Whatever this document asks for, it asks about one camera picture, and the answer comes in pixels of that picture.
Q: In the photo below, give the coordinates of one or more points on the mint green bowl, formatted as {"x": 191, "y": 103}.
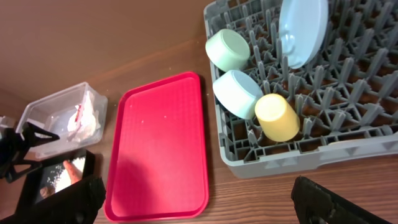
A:
{"x": 228, "y": 50}

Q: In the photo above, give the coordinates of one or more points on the light blue bowl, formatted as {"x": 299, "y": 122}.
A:
{"x": 238, "y": 93}

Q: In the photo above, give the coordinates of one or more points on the yellow cup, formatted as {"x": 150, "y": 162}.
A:
{"x": 278, "y": 120}

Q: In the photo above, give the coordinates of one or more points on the red serving tray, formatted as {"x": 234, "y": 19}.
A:
{"x": 158, "y": 167}

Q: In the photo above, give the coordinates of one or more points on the white tissue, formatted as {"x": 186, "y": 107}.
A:
{"x": 84, "y": 122}

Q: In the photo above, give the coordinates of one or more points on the grey dishwasher rack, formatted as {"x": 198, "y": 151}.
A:
{"x": 345, "y": 98}

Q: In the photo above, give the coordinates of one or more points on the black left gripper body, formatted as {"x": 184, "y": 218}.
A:
{"x": 10, "y": 154}

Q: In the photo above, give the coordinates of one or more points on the orange carrot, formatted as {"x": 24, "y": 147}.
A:
{"x": 73, "y": 173}

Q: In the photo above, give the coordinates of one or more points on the clear plastic bin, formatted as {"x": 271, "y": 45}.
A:
{"x": 52, "y": 113}

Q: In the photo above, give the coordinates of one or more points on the brown mushroom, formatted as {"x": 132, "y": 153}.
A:
{"x": 45, "y": 192}

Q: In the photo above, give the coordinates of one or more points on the light blue plate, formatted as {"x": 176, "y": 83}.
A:
{"x": 302, "y": 28}

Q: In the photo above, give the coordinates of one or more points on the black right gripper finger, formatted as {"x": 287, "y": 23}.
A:
{"x": 36, "y": 136}
{"x": 20, "y": 171}
{"x": 315, "y": 204}
{"x": 78, "y": 203}

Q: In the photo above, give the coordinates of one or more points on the white rice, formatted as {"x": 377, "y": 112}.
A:
{"x": 58, "y": 177}

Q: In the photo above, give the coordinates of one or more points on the black tray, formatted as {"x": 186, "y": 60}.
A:
{"x": 35, "y": 180}

